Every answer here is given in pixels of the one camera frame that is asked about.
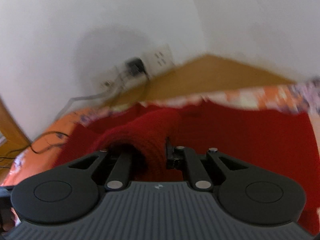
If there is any white wall socket panel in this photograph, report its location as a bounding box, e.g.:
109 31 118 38
95 44 175 92

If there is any black charging cable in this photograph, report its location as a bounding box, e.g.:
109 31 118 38
53 69 126 122

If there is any wooden bed headboard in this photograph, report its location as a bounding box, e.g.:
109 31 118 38
0 100 30 154

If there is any orange floral bed sheet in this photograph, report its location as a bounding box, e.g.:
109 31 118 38
1 79 319 186

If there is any red knitted sweater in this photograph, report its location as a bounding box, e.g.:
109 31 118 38
55 101 319 234

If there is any black power adapter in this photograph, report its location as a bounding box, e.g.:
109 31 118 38
125 57 146 76

